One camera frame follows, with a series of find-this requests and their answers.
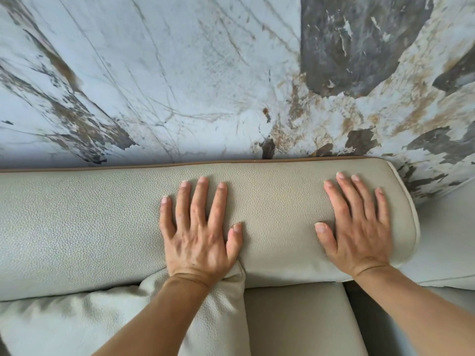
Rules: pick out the person's left little finger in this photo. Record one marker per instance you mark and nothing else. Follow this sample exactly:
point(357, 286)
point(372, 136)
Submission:
point(167, 216)

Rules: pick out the person's left hand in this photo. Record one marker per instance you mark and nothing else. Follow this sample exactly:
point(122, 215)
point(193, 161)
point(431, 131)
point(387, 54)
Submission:
point(196, 248)

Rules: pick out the person's right middle finger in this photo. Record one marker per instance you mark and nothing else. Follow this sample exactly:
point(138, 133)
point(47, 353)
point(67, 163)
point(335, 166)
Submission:
point(349, 196)

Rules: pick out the beige leather throw pillow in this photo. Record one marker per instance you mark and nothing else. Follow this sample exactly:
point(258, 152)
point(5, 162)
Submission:
point(222, 322)

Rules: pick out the person's left middle finger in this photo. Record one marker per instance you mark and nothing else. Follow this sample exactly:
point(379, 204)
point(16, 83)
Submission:
point(200, 202)

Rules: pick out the beige leather sofa seat cushion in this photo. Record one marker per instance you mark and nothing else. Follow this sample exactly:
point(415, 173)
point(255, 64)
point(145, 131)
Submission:
point(300, 322)

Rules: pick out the person's left forearm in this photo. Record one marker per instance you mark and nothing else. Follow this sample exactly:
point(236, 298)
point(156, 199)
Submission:
point(159, 322)

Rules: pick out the person's right hand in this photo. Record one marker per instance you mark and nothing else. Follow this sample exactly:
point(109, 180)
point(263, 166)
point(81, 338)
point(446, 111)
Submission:
point(362, 244)

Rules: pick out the person's right forearm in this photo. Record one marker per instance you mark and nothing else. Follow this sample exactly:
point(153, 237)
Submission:
point(415, 311)

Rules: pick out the person's left thumb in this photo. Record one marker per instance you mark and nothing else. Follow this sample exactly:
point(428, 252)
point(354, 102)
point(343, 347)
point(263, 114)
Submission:
point(235, 242)

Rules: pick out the beige leather sofa backrest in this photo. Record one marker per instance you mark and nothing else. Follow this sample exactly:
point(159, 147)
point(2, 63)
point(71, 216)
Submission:
point(92, 226)

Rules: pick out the person's right thumb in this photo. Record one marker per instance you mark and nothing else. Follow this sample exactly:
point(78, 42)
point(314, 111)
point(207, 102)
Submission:
point(326, 239)

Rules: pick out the person's right little finger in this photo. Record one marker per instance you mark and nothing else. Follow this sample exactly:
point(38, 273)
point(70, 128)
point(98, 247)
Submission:
point(383, 207)

